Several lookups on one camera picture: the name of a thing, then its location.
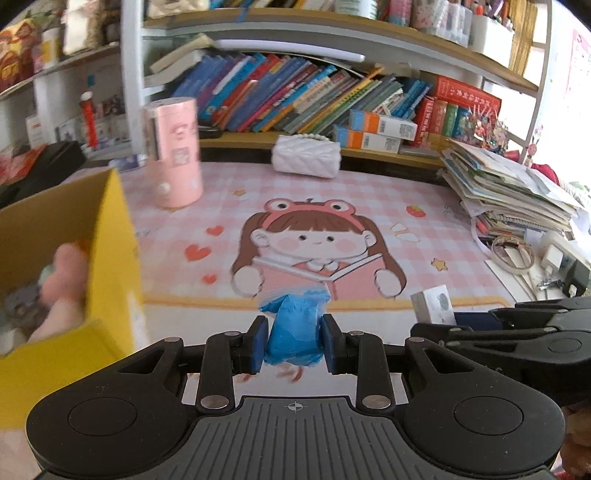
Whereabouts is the pink plush toy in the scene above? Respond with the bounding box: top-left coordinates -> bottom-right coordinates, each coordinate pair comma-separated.
28,242 -> 89,344

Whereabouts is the black charger plug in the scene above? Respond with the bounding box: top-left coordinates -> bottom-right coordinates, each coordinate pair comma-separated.
563,260 -> 590,298

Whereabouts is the blue wrapper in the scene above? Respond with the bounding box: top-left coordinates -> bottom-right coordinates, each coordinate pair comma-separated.
259,286 -> 331,367

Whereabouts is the white power strip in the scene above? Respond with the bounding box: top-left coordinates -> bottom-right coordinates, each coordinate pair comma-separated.
539,231 -> 590,275

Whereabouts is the pink cylindrical humidifier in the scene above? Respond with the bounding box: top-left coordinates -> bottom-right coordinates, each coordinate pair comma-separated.
141,97 -> 204,210

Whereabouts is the yellow cardboard box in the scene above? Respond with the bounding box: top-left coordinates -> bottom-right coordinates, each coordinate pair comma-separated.
1,170 -> 147,429

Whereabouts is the white orange box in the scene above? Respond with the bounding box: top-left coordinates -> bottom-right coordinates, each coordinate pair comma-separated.
349,110 -> 418,141
332,125 -> 402,154

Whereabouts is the small white box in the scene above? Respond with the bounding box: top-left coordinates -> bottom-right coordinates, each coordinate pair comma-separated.
411,285 -> 457,325

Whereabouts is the lower white orange box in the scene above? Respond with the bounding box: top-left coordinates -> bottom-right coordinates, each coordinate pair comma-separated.
332,125 -> 402,154

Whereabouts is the white quilted pouch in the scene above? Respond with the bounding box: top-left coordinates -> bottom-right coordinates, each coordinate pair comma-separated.
271,134 -> 342,179

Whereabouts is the pink cartoon desk mat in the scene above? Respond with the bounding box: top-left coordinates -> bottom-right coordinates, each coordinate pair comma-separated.
68,161 -> 523,402

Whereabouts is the upper white orange box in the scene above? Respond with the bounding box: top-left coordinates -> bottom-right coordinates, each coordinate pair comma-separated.
349,110 -> 418,141

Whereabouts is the stack of papers and notebooks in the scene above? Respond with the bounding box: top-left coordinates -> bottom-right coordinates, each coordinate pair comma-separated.
441,140 -> 583,237

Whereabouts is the black electronic keyboard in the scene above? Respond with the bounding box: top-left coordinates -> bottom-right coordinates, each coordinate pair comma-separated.
1,141 -> 87,208

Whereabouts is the row of leaning books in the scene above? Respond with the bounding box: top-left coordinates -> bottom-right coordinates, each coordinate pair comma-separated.
172,52 -> 432,135

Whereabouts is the grey purple toy car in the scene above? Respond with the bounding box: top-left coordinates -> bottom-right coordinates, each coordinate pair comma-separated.
3,283 -> 46,328

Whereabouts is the white bookshelf frame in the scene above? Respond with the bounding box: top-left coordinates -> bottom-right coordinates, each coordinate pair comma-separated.
120,1 -> 545,154

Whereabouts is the red dictionary book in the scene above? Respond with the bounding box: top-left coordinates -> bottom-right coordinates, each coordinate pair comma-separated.
435,76 -> 502,114

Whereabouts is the clear tape ring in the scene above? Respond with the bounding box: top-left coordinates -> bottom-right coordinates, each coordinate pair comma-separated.
490,234 -> 537,276

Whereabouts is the red tassel ornament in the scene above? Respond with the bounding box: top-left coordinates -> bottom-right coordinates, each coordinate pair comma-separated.
80,91 -> 98,148

